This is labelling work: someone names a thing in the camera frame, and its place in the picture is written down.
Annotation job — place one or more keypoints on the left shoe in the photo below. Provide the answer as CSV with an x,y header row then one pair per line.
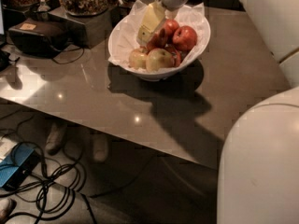
x,y
55,139

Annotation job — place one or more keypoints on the red apple back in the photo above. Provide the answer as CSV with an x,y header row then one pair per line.
x,y
170,27

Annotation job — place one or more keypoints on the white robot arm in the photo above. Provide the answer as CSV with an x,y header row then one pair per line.
x,y
258,179

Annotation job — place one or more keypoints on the dark box stand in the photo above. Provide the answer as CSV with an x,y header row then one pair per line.
x,y
85,32

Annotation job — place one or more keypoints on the blue box on floor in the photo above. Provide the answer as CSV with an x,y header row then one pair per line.
x,y
17,165

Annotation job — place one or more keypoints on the white bowl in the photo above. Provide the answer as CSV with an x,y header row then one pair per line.
x,y
160,40

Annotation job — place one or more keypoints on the right shoe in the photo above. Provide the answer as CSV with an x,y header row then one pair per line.
x,y
100,147

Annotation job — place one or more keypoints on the yellow apple left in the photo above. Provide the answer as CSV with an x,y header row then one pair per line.
x,y
137,58

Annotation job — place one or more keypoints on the black headset device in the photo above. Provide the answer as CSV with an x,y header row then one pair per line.
x,y
39,38

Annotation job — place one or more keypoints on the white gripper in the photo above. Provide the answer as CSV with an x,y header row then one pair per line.
x,y
153,14

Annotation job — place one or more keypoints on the metal scoop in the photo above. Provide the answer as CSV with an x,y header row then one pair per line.
x,y
43,6

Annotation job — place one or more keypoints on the shoe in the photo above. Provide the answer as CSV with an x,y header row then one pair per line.
x,y
100,147
55,139

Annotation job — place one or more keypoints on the white paper liner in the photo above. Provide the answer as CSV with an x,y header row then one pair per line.
x,y
123,39

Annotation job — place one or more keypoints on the yellow green apple front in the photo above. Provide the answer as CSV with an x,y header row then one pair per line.
x,y
159,58

